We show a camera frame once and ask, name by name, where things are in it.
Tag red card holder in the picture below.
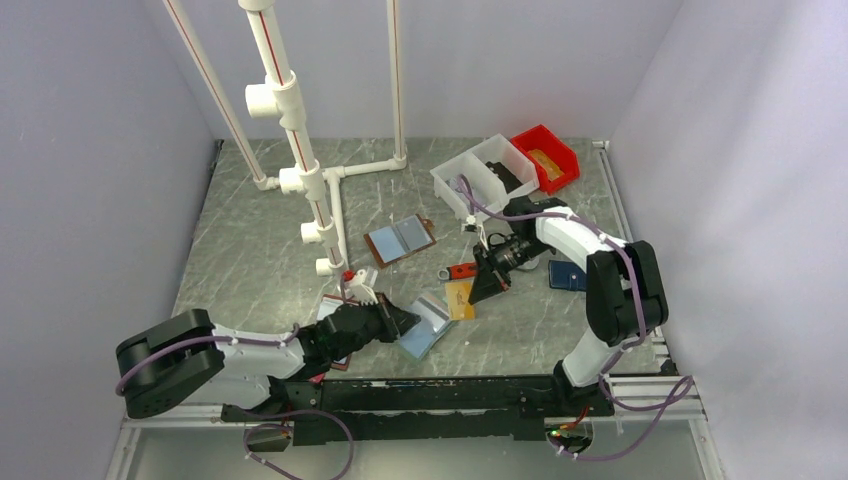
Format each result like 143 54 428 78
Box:
314 295 351 370

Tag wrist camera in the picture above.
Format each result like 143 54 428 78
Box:
340 267 378 305
462 214 482 234

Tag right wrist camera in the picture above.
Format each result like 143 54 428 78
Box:
462 214 482 234

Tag red plastic bin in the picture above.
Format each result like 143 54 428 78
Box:
510 124 580 195

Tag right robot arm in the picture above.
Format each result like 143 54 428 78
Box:
468 196 669 415

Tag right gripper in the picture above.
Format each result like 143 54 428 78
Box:
469 235 552 305

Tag grey parts in bin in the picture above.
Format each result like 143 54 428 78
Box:
447 175 479 215

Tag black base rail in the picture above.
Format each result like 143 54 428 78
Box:
221 374 614 446

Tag white divided bin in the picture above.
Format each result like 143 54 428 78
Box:
430 134 539 222

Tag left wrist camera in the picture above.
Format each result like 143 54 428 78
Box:
340 267 378 305

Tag red handled adjustable wrench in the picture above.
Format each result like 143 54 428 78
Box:
437 254 539 283

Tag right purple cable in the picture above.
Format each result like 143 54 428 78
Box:
455 175 696 464

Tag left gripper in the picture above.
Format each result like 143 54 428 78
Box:
331 291 421 361

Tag navy blue card holder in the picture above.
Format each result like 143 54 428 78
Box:
548 260 587 292

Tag yellow item in red bin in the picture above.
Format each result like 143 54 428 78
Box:
529 149 563 181

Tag white pvc pipe frame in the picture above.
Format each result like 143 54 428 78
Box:
163 1 408 278

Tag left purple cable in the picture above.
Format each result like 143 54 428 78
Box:
115 274 356 478

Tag black part in bin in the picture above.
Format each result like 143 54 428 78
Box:
485 162 522 194

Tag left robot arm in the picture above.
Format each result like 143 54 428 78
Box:
115 294 421 420

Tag brown card holder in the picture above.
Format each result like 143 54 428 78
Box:
363 214 437 269

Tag purple cable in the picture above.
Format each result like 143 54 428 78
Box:
115 274 356 478
455 175 696 464

